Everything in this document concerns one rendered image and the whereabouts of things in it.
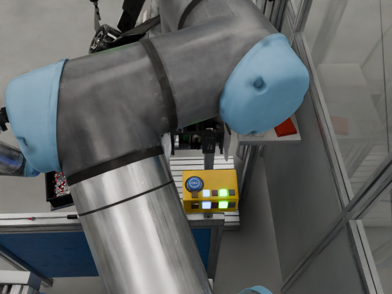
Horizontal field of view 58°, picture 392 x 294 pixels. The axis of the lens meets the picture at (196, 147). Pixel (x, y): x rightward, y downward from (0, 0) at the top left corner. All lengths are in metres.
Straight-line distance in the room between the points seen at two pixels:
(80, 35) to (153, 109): 3.09
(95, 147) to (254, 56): 0.13
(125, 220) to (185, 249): 0.05
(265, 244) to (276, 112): 1.87
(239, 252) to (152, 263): 1.86
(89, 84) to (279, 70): 0.13
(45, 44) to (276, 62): 3.13
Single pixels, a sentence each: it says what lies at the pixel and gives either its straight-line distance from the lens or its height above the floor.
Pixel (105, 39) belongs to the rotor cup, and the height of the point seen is 1.25.
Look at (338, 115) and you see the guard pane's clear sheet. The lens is 1.23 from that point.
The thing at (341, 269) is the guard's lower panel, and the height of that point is 0.85.
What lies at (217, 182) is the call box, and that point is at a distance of 1.04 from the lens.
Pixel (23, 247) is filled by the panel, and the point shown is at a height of 0.59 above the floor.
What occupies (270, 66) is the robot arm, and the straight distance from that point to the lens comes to 0.26.
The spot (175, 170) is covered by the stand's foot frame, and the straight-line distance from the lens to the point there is 2.21.
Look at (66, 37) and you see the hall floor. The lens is 3.35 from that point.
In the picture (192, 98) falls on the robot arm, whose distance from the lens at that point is 0.26.
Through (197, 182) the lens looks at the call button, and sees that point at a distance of 1.03.
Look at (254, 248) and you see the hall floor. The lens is 2.12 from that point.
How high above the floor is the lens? 1.99
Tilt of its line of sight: 56 degrees down
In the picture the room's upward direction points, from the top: straight up
